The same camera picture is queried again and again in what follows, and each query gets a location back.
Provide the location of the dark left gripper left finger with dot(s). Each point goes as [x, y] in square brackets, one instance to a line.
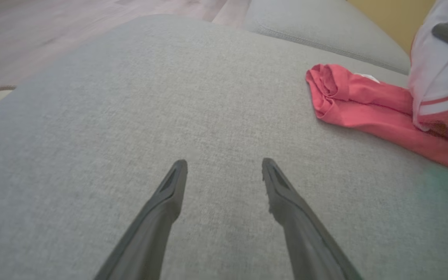
[150, 233]

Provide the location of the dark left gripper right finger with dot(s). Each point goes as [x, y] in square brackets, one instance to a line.
[305, 241]

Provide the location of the red and white striped jersey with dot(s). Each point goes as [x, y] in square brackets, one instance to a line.
[438, 74]

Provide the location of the red shorts with white hem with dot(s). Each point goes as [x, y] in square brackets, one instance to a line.
[364, 105]

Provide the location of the yellow sofa cushion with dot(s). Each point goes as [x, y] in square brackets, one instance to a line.
[391, 19]

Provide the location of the grey fabric sofa seat cushion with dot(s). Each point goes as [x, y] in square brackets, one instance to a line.
[169, 116]

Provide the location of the grey fabric sofa back cushion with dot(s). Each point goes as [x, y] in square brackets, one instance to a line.
[317, 27]

